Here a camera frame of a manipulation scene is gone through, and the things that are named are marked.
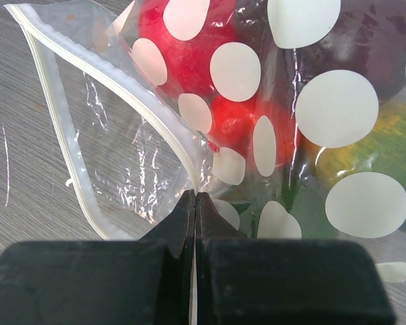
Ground fake red pomegranate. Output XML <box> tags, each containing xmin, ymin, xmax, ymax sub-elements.
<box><xmin>135</xmin><ymin>0</ymin><xmax>268</xmax><ymax>102</ymax></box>

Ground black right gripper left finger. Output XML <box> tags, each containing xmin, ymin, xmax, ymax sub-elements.
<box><xmin>0</xmin><ymin>190</ymin><xmax>195</xmax><ymax>324</ymax></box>

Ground clear zip top bag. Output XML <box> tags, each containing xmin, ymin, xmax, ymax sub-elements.
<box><xmin>6</xmin><ymin>1</ymin><xmax>406</xmax><ymax>283</ymax></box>

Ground fake red pear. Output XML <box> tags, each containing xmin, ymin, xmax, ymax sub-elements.
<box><xmin>208</xmin><ymin>95</ymin><xmax>302</xmax><ymax>169</ymax></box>

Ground fake green orange mango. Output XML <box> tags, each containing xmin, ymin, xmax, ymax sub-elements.
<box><xmin>280</xmin><ymin>101</ymin><xmax>406</xmax><ymax>240</ymax></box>

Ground fake dark purple plum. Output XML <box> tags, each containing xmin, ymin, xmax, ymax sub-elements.
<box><xmin>233</xmin><ymin>0</ymin><xmax>406</xmax><ymax>112</ymax></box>

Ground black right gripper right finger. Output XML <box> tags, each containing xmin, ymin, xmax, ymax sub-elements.
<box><xmin>196</xmin><ymin>193</ymin><xmax>396</xmax><ymax>324</ymax></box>

